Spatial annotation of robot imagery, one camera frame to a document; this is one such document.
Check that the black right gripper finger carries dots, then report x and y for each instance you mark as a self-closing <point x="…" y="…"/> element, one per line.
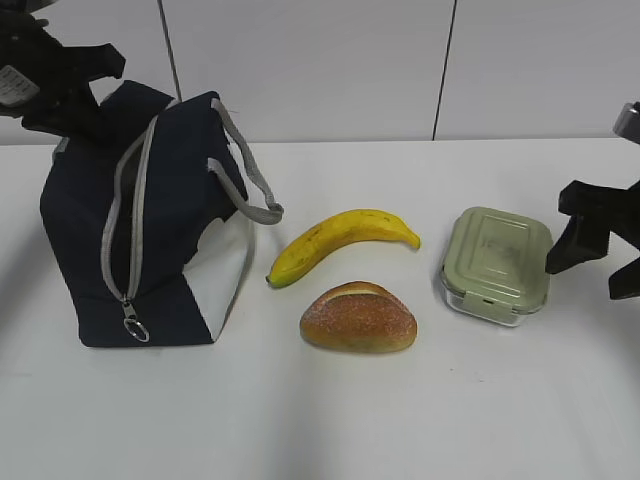
<point x="595" y="212"/>
<point x="625" y="283"/>

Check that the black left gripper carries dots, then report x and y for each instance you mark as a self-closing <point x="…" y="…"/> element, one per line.
<point x="46" y="84"/>

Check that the green lidded glass container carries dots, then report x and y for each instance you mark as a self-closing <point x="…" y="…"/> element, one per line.
<point x="493" y="267"/>

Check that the navy and white lunch bag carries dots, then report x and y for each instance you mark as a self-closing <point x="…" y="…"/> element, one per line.
<point x="154" y="232"/>

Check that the brown bread roll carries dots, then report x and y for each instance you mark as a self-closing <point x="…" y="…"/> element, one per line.
<point x="359" y="317"/>

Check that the yellow banana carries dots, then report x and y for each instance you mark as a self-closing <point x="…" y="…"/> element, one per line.
<point x="305" y="252"/>

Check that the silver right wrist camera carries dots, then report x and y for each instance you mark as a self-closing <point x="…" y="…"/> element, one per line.
<point x="627" y="124"/>

